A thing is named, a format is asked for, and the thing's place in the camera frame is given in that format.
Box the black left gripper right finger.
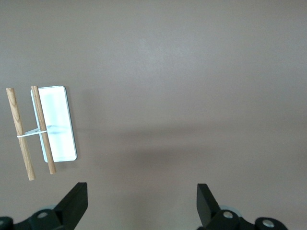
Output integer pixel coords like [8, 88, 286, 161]
[196, 183, 288, 230]

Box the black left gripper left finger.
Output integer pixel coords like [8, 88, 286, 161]
[0, 182, 88, 230]

